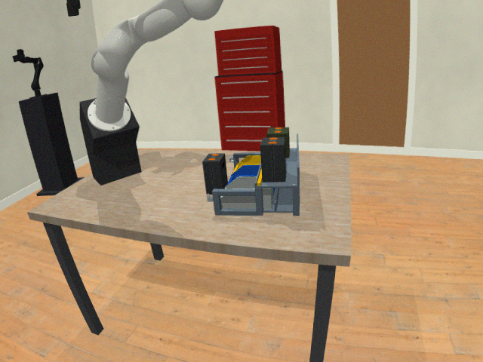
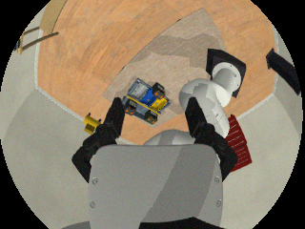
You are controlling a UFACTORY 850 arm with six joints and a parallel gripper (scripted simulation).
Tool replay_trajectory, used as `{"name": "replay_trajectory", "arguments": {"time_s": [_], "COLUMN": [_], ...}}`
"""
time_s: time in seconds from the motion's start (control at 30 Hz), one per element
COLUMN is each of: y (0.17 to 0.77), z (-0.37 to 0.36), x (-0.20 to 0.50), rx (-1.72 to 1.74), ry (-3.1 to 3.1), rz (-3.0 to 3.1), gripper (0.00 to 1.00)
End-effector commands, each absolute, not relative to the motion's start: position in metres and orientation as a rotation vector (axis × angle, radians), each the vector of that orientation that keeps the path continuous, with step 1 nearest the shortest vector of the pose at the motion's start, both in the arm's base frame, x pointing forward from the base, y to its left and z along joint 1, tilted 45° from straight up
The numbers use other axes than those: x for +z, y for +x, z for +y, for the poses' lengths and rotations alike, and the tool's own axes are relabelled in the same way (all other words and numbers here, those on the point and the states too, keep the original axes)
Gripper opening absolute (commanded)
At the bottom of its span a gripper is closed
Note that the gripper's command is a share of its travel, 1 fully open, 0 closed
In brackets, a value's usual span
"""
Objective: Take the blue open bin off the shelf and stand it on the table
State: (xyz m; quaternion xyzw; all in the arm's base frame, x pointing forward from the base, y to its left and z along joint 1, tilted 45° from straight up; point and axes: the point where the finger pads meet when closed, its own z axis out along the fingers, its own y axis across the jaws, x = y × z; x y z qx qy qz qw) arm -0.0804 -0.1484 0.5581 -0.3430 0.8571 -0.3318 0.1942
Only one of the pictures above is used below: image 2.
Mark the blue bin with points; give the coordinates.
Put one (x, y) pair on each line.
(149, 95)

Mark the yellow open bin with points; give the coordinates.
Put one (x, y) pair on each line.
(161, 104)

